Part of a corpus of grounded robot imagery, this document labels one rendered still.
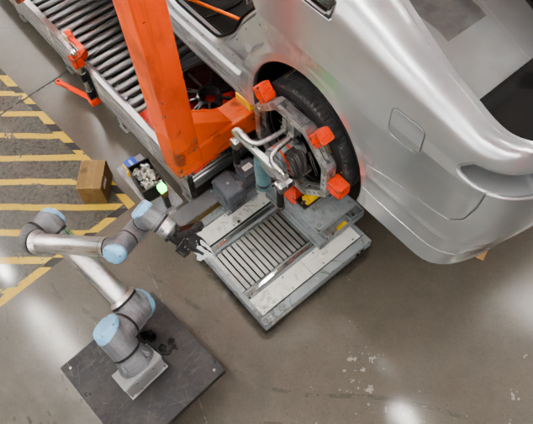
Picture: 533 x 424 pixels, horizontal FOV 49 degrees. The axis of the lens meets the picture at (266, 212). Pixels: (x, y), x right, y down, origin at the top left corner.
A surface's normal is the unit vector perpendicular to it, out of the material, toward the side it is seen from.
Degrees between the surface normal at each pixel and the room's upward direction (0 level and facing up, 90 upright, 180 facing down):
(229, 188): 0
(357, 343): 0
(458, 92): 20
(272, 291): 0
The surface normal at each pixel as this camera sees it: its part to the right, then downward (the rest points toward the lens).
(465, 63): 0.20, -0.23
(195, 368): -0.04, -0.51
